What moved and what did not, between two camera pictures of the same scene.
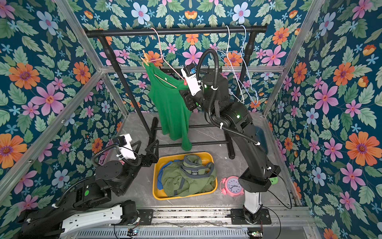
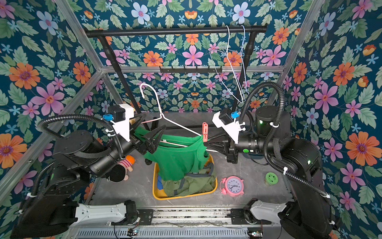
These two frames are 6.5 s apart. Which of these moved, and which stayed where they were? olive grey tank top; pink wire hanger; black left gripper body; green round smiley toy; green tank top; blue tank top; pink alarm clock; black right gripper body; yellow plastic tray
Moved: pink wire hanger; black left gripper body; green tank top; black right gripper body
Stayed: yellow plastic tray; blue tank top; pink alarm clock; green round smiley toy; olive grey tank top
